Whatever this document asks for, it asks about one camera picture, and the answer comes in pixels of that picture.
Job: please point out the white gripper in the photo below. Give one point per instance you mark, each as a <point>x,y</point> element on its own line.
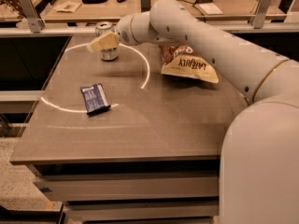
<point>123,32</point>

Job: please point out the silver 7up soda can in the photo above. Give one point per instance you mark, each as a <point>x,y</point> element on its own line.
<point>107,55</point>

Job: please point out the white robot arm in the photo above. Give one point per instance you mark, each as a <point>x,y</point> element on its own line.
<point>259,172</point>

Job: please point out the black object on back table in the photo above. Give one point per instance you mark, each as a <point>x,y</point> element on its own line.
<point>93,1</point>

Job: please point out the brown paper packet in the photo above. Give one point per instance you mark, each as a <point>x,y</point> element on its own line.
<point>68,7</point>

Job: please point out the blue snack packet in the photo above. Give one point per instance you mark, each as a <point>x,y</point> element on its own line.
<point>95,99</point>

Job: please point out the brown yellow chip bag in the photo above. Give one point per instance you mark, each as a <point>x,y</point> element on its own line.
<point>183,61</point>

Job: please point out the white paper card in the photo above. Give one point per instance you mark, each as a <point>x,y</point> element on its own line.
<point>210,9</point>

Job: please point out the grey drawer cabinet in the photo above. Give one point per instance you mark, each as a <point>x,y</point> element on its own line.
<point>111,192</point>

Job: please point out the middle metal bracket post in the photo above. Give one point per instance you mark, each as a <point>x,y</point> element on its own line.
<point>145,5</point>

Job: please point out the metal bracket post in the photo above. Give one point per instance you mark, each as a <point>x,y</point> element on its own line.
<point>145,5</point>
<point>257,20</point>
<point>35,22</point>

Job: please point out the left metal bracket post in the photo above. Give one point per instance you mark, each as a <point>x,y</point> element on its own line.
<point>35,22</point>

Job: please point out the right metal bracket post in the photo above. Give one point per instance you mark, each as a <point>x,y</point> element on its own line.
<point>257,20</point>

